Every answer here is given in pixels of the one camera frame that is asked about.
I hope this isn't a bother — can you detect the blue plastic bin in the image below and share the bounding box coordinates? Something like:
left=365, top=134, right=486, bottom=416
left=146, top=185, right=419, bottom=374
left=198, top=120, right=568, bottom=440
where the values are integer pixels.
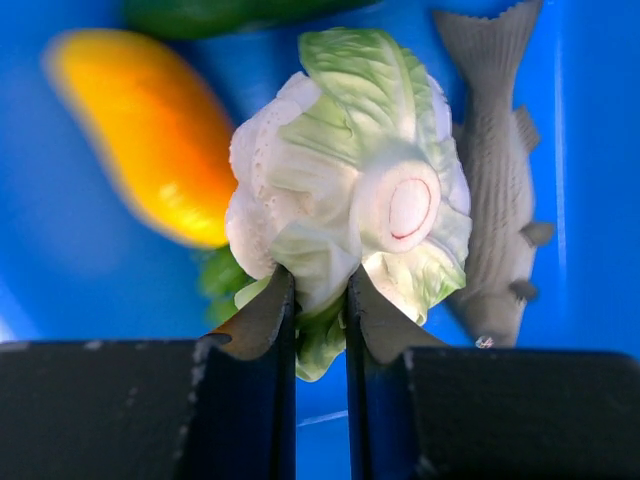
left=0, top=0, right=640, bottom=480

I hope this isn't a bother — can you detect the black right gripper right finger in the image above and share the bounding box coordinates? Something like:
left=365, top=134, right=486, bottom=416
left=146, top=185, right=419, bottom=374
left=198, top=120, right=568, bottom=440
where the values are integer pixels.
left=346, top=270, right=639, bottom=479

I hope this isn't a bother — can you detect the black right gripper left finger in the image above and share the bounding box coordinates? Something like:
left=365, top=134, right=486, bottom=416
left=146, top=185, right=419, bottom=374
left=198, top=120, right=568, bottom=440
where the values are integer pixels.
left=1, top=268, right=296, bottom=479

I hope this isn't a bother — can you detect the white green cabbage toy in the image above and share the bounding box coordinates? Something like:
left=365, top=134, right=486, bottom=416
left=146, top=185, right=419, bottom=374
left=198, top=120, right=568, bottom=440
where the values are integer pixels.
left=225, top=27, right=472, bottom=382

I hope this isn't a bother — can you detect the green cucumber toy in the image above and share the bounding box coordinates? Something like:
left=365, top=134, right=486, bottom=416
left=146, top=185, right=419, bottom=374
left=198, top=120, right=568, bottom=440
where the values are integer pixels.
left=122, top=0, right=373, bottom=40

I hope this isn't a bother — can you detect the yellow orange pepper toy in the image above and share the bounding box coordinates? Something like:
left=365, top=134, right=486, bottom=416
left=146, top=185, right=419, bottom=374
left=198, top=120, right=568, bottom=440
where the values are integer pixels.
left=43, top=28, right=237, bottom=248

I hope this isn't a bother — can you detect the green grapes toy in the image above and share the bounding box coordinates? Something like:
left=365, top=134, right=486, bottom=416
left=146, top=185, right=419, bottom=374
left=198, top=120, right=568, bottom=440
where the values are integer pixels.
left=198, top=244, right=270, bottom=329

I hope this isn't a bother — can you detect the grey fish toy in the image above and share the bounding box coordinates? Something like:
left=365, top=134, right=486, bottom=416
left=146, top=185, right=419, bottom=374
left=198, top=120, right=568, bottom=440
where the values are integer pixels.
left=432, top=1, right=555, bottom=348

